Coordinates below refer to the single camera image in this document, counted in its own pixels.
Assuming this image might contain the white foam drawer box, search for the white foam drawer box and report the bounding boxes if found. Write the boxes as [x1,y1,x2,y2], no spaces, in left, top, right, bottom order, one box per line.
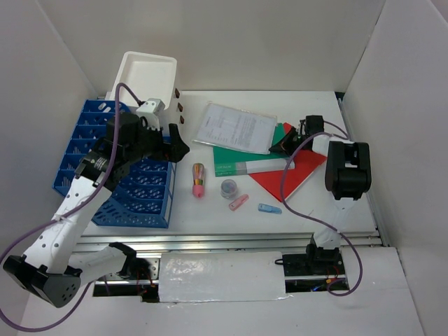
[106,51,185,133]

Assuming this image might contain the blue plastic file organizer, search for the blue plastic file organizer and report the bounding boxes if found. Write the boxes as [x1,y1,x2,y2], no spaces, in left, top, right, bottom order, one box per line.
[52,100,176,229]

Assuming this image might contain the green clip file folder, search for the green clip file folder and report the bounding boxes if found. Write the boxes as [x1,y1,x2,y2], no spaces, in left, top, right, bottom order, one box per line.
[212,122,293,178]

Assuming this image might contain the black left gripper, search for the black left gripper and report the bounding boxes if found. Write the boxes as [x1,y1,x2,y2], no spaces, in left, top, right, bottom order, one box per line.
[125,119,190,165]

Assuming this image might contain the aluminium mounting rail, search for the aluminium mounting rail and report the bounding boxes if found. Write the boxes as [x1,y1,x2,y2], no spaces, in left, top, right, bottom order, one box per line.
[75,232,386,253]

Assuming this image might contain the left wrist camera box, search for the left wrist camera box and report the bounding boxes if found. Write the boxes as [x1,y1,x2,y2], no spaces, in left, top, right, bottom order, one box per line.
[136,99,165,116]

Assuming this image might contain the red file folder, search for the red file folder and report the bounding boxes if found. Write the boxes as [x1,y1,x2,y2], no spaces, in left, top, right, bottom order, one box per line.
[248,122,328,204]

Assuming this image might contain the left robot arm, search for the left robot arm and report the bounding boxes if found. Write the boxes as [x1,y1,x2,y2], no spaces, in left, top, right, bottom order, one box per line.
[3,113,190,308]

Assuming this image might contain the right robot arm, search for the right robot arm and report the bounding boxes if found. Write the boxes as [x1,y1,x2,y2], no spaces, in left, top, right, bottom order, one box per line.
[269,115,372,274]

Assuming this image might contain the white cover panel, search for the white cover panel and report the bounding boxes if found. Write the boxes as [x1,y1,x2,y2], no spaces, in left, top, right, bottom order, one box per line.
[158,251,288,303]

